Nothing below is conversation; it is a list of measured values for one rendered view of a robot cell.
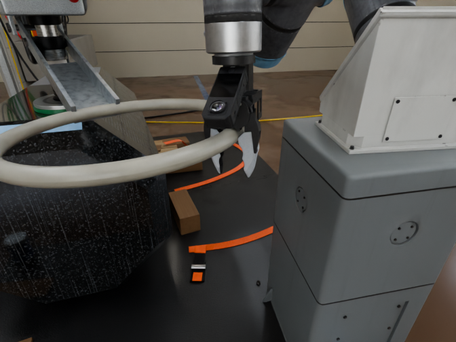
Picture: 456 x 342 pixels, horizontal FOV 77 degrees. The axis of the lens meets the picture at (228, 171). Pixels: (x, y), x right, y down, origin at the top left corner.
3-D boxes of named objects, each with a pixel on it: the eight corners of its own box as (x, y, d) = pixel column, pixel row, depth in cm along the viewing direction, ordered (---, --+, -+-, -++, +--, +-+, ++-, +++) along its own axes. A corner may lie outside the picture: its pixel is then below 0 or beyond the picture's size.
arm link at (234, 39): (252, 20, 39) (190, 24, 43) (252, 58, 41) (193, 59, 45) (268, 22, 47) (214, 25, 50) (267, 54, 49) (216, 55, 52)
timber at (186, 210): (200, 230, 171) (199, 214, 165) (181, 235, 167) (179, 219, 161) (186, 203, 195) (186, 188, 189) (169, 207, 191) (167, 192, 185)
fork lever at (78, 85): (7, 31, 107) (3, 17, 104) (63, 30, 118) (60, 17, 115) (58, 127, 71) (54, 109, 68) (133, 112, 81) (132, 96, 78)
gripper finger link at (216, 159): (230, 163, 59) (238, 122, 55) (218, 176, 54) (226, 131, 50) (216, 159, 60) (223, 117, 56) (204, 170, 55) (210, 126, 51)
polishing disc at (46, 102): (52, 94, 116) (51, 91, 116) (104, 94, 117) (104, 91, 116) (20, 110, 98) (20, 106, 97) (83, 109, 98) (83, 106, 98)
